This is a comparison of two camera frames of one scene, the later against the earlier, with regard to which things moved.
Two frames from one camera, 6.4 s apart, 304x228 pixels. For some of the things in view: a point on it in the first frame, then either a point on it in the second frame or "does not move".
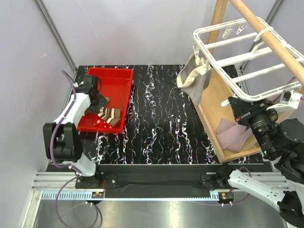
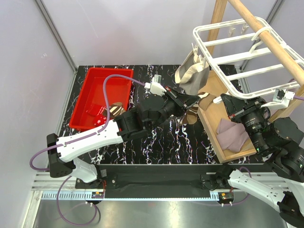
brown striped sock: (102, 109) to (116, 109)
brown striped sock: (110, 115) to (191, 117)
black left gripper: (102, 102) to (181, 100)
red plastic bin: (116, 84) does not move
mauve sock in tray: (231, 135) does not move
